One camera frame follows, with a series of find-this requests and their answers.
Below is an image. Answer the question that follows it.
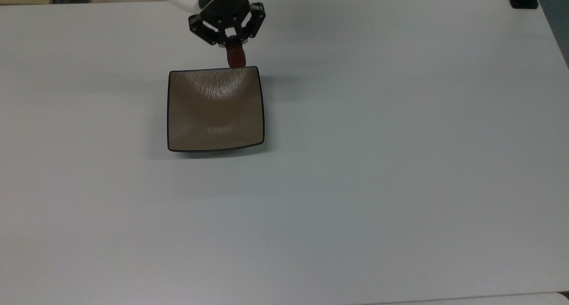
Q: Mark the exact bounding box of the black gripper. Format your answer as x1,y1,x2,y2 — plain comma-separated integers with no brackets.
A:
188,0,266,47

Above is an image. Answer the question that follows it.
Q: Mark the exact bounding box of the square brown ceramic plate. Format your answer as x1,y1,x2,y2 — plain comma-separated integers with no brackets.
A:
167,66,266,153

